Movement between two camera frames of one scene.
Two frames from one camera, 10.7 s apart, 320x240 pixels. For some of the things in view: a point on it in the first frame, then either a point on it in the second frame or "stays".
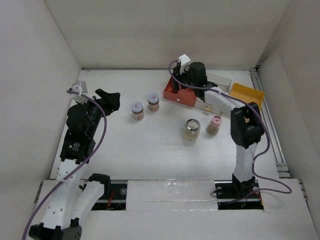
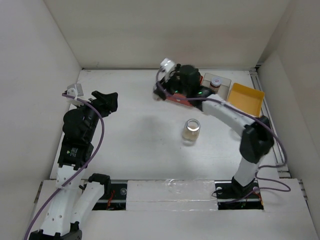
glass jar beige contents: [191, 131] stays
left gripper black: [111, 99] stays
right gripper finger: [175, 85] -> [161, 92]
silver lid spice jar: [137, 109] -> [215, 82]
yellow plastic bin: [247, 94] stays
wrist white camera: [185, 60] -> [166, 65]
